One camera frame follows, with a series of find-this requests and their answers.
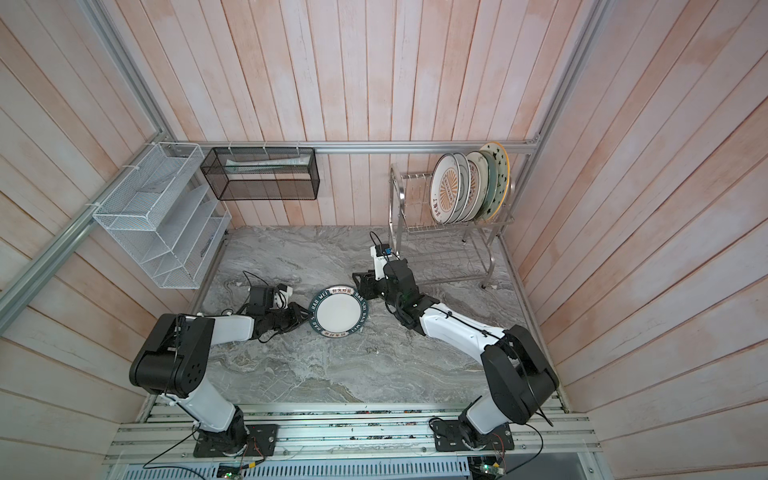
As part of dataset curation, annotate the green rim lettered plate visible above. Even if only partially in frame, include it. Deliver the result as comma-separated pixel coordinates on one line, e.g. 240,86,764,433
309,285,369,338

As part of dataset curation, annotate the small sunburst plate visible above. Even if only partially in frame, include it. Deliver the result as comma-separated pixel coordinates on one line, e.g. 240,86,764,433
430,153,460,224

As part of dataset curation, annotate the cream plate with red berries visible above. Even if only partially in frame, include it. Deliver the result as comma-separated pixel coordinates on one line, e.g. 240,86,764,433
468,151,488,220

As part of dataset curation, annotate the white star patterned plate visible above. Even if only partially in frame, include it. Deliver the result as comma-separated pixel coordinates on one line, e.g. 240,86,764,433
480,142,511,223

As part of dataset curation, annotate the mint green flower plate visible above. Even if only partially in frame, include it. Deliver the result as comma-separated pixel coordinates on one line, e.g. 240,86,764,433
481,150,498,220

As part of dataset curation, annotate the white plate green clover outline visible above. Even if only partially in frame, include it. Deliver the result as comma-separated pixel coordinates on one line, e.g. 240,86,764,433
451,152,470,222

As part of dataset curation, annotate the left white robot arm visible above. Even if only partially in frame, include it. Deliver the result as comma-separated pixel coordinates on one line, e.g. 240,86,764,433
129,284,312,456

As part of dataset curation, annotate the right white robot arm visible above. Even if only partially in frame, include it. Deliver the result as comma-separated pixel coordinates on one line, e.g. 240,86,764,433
352,258,559,451

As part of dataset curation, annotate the stainless steel dish rack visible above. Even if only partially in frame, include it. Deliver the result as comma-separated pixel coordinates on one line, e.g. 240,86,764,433
388,166,514,289

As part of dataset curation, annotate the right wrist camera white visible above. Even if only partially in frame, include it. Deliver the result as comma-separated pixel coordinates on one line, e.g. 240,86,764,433
370,243,395,280

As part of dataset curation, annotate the black wire mesh basket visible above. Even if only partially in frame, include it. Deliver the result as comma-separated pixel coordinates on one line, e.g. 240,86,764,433
201,146,321,201

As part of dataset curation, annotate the white wire mesh shelf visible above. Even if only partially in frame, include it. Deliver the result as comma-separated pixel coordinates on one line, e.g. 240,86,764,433
94,142,231,290

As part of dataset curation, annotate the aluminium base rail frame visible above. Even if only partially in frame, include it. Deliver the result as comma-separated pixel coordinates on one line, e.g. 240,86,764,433
103,397,613,479

